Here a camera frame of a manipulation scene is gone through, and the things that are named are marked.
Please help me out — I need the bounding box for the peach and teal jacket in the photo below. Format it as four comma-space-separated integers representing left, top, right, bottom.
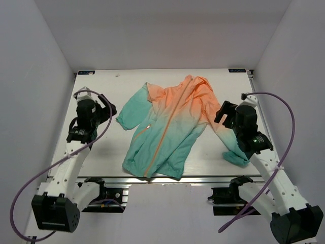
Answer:
116, 75, 249, 179

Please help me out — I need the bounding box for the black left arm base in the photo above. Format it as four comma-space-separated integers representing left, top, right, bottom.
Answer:
73, 177, 126, 213

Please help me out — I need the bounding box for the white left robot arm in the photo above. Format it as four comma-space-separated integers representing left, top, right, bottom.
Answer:
31, 89, 117, 233

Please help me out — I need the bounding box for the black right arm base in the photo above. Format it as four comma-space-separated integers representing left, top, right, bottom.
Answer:
207, 176, 253, 216

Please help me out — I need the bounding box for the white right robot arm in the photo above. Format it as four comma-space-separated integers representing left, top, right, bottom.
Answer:
214, 101, 323, 243

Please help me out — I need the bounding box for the right blue table label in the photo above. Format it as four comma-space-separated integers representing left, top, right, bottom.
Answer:
228, 68, 246, 73

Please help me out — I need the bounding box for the blue table label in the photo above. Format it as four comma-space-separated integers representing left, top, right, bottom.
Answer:
78, 70, 95, 75
228, 68, 246, 73

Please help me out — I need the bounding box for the left blue table label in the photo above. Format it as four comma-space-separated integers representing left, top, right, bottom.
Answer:
78, 70, 95, 75

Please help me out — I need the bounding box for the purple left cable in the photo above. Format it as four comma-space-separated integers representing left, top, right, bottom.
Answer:
9, 90, 113, 241

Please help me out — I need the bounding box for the purple cable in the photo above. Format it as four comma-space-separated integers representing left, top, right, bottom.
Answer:
218, 91, 296, 233
9, 90, 113, 241

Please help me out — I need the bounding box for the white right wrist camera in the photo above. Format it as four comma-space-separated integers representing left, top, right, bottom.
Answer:
239, 94, 258, 108

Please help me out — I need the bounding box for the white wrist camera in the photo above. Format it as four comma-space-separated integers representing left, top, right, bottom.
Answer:
239, 94, 258, 108
73, 86, 93, 103

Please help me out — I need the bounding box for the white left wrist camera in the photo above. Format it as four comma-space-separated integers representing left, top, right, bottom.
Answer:
73, 86, 93, 103

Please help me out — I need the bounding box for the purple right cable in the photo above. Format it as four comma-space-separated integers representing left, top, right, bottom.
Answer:
218, 91, 296, 233

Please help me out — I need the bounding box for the aluminium table rail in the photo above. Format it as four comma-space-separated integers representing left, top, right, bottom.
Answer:
45, 174, 267, 185

